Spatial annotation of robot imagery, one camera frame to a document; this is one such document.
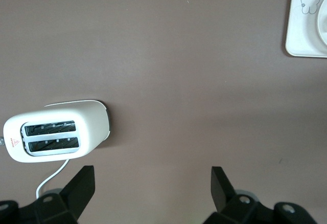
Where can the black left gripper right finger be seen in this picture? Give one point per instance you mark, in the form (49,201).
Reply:
(224,198)

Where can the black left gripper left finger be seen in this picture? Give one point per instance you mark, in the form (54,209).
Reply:
(74,193)

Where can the cream two-slot toaster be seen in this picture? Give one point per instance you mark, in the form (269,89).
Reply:
(92,126)

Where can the cream rabbit-print tray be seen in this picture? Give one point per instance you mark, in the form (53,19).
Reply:
(299,37)

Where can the cream round plate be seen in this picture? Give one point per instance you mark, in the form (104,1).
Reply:
(324,22)

